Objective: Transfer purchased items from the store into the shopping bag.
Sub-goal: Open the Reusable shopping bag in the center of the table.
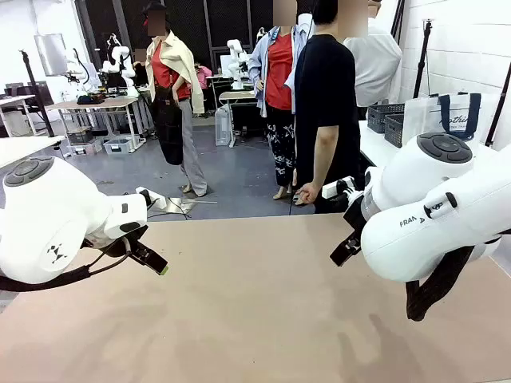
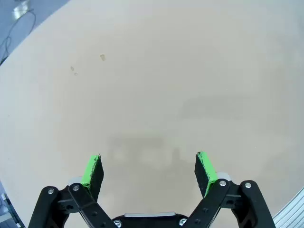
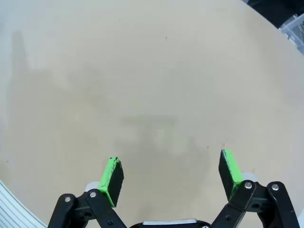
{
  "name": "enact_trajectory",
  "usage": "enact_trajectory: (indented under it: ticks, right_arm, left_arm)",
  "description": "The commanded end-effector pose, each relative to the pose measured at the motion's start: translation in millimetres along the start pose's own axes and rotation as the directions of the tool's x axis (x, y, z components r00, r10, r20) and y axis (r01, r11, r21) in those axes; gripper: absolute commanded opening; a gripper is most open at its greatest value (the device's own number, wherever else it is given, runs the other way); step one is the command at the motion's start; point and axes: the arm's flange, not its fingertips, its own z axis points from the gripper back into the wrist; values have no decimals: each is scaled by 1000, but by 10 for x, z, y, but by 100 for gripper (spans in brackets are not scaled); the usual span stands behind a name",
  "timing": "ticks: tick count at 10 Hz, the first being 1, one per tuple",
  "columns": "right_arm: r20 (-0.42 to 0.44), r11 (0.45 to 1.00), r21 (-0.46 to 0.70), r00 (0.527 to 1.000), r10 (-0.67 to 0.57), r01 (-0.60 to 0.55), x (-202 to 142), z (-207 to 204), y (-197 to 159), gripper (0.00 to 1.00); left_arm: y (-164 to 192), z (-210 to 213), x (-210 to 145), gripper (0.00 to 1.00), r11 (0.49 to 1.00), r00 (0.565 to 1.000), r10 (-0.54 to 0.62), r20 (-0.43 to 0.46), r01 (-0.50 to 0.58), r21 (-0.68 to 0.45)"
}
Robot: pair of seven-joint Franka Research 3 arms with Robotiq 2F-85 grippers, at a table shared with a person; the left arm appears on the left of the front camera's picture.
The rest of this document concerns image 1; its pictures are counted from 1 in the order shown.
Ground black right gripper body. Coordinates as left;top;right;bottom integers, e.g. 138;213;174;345
342;190;366;241

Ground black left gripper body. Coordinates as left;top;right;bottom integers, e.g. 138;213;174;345
85;224;149;259

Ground translucent shopping bag navy handles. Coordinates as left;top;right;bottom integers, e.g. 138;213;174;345
402;93;484;147

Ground person's right forearm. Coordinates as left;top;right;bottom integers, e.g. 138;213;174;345
312;123;341;193

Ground person's right hand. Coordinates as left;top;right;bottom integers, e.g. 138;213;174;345
298;182;323;207

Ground metal plate on floor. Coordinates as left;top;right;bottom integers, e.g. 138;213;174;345
164;196;219;219

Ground white side table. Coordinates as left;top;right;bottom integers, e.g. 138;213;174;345
358;119;404;168

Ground clear plastic storage bin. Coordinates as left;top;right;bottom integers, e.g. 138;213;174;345
102;136;135;156

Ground dark storage crate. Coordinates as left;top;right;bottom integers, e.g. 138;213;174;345
65;126;95;145

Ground white table with leg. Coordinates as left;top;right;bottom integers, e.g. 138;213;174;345
0;135;66;169

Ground person in black t-shirt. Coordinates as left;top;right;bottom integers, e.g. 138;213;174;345
294;0;362;215

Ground wooden top workbench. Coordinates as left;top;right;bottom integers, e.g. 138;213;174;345
46;95;149;153

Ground person in white shirt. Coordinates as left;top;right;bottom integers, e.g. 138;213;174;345
342;15;403;120

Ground translucent plastic canister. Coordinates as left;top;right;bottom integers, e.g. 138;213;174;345
214;105;234;148

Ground person in red shirt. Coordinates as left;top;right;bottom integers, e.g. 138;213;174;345
248;0;316;201

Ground mannequin with cream jacket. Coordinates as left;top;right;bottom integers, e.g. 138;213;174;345
141;0;209;199

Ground background desk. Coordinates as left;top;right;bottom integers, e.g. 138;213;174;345
218;90;257;123

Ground black tripod with white head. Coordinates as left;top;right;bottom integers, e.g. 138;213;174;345
412;18;437;99

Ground black tripod stand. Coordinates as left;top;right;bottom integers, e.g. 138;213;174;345
18;48;55;139

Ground black slanted stand pole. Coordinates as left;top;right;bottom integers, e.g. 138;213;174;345
484;59;511;149

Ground grey rectangular panel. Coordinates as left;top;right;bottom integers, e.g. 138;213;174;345
34;33;69;77

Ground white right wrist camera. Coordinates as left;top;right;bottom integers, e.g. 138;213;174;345
321;176;365;199

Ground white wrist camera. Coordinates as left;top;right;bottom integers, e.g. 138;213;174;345
135;186;167;210
321;176;365;199

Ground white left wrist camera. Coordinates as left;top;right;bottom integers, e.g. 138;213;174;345
135;186;167;210

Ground black left arm cable sleeve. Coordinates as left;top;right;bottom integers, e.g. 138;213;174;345
0;237;133;293

